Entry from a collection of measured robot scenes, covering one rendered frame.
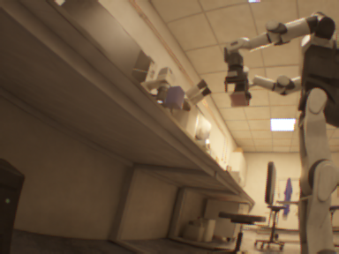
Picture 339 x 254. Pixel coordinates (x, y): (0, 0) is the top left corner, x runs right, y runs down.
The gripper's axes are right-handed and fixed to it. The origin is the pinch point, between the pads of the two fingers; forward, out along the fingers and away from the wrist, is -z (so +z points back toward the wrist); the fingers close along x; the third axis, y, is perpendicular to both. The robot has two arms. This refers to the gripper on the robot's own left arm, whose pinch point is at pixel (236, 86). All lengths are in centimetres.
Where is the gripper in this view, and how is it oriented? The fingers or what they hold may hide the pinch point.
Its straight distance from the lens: 102.3
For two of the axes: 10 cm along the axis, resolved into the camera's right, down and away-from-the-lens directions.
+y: -5.2, -2.4, -8.2
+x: -8.5, 0.2, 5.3
